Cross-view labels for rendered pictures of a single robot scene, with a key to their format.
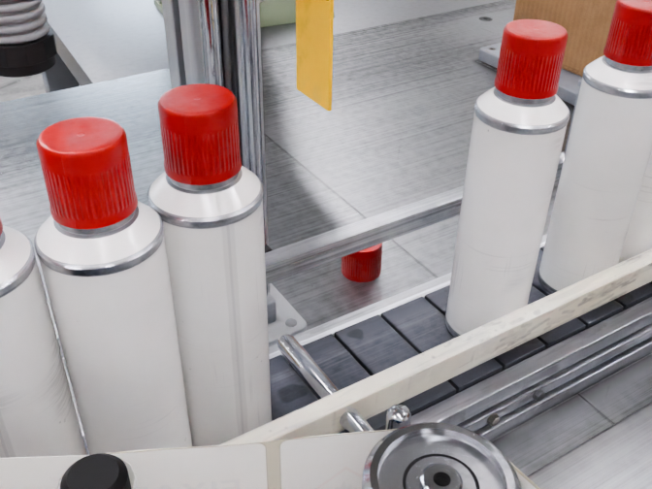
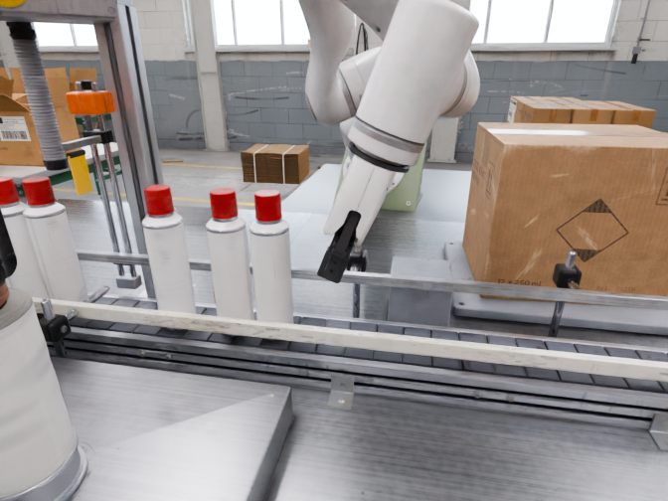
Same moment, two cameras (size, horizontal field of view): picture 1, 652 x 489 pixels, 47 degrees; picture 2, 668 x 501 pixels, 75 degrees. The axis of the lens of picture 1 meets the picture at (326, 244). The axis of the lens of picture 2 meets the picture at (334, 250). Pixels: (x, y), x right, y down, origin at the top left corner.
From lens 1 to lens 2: 0.67 m
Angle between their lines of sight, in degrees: 39
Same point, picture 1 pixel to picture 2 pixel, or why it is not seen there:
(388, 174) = not seen: hidden behind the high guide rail
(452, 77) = (416, 250)
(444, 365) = (115, 313)
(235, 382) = (47, 279)
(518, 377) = (153, 340)
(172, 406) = (21, 274)
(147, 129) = not seen: hidden behind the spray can
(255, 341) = (52, 266)
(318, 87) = (81, 188)
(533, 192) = (152, 254)
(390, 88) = (375, 247)
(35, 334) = not seen: outside the picture
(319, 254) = (117, 258)
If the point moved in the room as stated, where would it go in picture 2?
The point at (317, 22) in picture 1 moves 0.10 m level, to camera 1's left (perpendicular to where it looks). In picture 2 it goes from (76, 166) to (51, 155)
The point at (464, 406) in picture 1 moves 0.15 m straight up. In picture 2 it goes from (124, 337) to (101, 239)
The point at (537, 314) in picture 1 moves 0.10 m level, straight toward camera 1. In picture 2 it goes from (165, 315) to (83, 334)
